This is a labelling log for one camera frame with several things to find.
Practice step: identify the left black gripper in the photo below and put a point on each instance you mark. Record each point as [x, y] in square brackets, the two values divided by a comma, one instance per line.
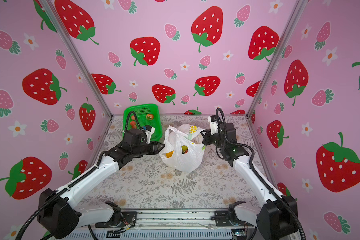
[151, 147]

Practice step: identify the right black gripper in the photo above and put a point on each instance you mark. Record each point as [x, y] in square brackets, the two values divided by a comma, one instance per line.
[212, 138]

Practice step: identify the white lemon print plastic bag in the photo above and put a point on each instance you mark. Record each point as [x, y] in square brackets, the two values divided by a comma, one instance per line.
[187, 144]

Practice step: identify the yellow fake banana bunch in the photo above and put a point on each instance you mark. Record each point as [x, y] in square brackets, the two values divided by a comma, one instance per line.
[169, 154]

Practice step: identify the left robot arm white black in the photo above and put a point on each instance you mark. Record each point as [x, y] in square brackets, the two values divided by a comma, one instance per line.
[59, 213]

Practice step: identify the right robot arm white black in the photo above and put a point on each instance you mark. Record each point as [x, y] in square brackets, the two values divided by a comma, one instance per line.
[278, 217]

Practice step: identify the red fake cherries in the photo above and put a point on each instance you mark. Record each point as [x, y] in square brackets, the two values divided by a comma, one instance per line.
[133, 122]

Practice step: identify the green plastic basket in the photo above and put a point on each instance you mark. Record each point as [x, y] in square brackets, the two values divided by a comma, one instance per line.
[141, 112]

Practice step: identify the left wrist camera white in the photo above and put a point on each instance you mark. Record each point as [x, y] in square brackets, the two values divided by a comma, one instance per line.
[149, 131]

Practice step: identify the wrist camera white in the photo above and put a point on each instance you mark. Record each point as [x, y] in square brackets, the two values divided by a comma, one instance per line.
[149, 131]
[214, 124]

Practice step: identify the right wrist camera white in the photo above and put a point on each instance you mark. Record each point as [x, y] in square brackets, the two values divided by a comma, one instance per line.
[214, 124]

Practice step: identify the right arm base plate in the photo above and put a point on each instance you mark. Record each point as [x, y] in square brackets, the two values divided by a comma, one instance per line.
[228, 217]

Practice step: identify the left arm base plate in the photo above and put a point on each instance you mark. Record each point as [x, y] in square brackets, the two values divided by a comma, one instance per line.
[120, 220]

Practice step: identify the aluminium front rail frame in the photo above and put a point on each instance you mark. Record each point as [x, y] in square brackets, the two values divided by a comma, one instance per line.
[168, 224]

